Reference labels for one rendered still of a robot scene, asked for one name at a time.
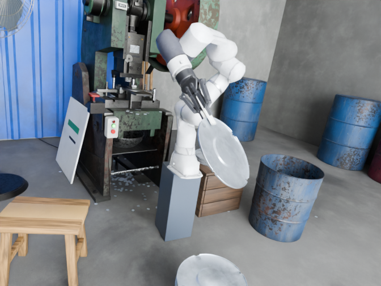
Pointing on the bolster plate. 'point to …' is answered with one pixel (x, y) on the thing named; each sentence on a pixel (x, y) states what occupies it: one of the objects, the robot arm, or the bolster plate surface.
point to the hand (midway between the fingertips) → (208, 117)
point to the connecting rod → (136, 8)
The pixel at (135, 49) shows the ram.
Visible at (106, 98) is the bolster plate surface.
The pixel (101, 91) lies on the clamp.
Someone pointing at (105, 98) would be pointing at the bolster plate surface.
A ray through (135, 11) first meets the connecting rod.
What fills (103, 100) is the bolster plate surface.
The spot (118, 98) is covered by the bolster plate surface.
